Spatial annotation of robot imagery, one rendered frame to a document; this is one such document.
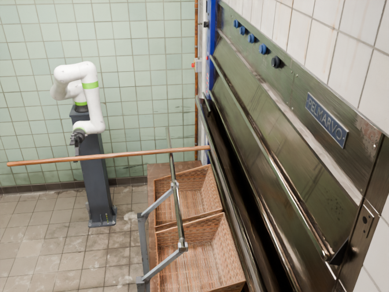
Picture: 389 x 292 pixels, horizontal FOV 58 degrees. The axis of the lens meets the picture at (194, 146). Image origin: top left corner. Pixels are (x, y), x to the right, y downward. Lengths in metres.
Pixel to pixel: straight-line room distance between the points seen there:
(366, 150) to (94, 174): 2.69
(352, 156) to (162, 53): 2.68
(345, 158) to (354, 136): 0.07
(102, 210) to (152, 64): 1.48
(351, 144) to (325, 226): 0.25
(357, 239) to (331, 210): 0.13
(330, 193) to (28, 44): 2.99
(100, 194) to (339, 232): 2.69
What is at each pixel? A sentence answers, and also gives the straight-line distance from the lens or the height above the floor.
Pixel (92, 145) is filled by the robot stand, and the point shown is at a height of 0.90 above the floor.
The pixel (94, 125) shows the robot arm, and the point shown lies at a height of 1.24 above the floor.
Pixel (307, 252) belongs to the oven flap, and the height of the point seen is 1.55.
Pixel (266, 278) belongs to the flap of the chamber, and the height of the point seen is 1.41.
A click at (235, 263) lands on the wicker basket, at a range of 2.16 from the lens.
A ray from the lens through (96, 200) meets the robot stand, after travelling 3.46.
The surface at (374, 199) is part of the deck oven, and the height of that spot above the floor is 1.95.
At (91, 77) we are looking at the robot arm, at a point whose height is 1.60.
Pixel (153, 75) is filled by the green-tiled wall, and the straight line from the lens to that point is 3.47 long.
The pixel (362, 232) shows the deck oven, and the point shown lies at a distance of 0.92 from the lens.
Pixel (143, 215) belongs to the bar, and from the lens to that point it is 2.23.
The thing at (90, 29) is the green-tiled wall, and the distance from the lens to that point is 3.39.
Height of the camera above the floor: 2.45
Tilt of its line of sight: 31 degrees down
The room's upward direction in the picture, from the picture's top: straight up
